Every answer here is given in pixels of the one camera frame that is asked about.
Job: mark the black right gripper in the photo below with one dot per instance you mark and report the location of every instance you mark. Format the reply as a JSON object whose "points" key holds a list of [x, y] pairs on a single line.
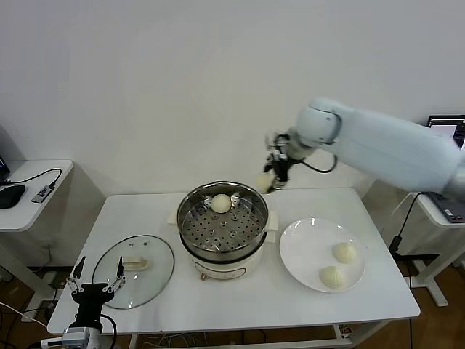
{"points": [[284, 147]]}

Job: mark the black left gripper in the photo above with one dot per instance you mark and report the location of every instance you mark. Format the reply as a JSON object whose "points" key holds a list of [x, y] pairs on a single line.
{"points": [[89, 301]]}

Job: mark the white steamed baozi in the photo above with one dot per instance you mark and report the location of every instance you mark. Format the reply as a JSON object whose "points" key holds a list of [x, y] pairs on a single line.
{"points": [[332, 277], [262, 183], [344, 252], [220, 203]]}

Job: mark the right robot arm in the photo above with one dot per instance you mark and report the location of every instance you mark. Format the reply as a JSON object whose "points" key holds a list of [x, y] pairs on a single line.
{"points": [[381, 145]]}

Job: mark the perforated steel steamer basket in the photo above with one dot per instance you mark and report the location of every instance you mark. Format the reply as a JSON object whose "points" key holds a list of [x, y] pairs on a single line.
{"points": [[225, 229]]}

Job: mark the white round plate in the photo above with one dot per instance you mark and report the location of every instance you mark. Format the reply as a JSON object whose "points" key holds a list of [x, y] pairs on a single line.
{"points": [[305, 254]]}

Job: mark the white side table with mouse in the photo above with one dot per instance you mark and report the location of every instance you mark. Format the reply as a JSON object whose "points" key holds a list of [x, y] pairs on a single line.
{"points": [[22, 218]]}

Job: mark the grey usb hub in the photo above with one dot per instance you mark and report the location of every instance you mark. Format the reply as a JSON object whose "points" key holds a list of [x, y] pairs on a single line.
{"points": [[40, 195]]}

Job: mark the cream electric cooker pot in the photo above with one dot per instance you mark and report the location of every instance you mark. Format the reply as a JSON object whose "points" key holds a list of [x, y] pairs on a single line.
{"points": [[225, 269]]}

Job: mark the black computer mouse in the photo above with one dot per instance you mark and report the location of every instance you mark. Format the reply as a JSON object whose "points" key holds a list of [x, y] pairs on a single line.
{"points": [[11, 196]]}

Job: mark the dark laptop with pink screen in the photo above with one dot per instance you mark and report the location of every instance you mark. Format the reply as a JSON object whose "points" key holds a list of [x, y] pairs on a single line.
{"points": [[3, 165]]}

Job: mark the white side table with laptop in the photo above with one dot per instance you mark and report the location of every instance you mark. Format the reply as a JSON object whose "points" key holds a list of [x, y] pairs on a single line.
{"points": [[432, 218]]}

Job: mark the grey open laptop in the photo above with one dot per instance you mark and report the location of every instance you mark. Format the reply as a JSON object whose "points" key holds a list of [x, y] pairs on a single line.
{"points": [[441, 127]]}

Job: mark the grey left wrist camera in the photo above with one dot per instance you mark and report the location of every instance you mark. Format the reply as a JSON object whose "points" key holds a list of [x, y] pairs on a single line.
{"points": [[75, 335]]}

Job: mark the white main table frame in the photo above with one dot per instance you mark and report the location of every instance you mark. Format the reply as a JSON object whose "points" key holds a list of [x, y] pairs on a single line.
{"points": [[343, 331]]}

